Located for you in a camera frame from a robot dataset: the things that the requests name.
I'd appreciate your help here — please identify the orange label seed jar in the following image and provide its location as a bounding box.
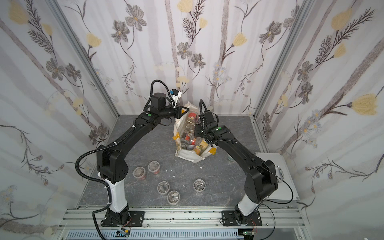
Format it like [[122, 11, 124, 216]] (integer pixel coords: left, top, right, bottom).
[[193, 140, 208, 156]]

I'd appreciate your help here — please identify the white canvas tote bag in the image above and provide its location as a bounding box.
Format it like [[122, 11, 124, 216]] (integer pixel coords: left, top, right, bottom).
[[173, 103, 217, 163]]

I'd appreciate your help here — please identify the yellow stripe lid seed jar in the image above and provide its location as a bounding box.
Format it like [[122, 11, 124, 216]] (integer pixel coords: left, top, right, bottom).
[[194, 179, 206, 193]]

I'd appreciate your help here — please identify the red green label seed jar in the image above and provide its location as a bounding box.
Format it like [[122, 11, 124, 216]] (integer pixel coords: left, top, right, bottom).
[[157, 181, 170, 195]]

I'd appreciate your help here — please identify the clear lid seed jar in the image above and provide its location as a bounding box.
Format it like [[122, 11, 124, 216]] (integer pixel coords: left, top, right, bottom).
[[167, 190, 181, 205]]

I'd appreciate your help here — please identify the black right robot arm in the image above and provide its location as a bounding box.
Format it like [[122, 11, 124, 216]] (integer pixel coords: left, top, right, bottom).
[[195, 100, 278, 226]]

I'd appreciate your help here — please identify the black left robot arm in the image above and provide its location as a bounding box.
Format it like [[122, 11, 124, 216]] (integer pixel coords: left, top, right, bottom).
[[75, 80, 185, 228]]

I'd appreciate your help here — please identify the red seed jar in bag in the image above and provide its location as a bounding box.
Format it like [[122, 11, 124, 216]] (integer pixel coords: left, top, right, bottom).
[[188, 112, 197, 122]]

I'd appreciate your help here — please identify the silver metal case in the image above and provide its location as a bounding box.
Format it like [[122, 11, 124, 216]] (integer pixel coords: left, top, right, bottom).
[[256, 153, 300, 208]]

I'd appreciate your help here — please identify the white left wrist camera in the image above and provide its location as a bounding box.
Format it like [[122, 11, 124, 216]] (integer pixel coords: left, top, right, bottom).
[[169, 89, 182, 107]]

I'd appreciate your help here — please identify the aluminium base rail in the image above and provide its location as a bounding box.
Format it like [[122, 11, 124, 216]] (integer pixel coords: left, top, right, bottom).
[[56, 205, 304, 232]]

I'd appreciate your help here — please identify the white slotted cable duct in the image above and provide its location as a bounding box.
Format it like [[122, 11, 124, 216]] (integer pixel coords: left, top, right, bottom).
[[65, 229, 245, 240]]

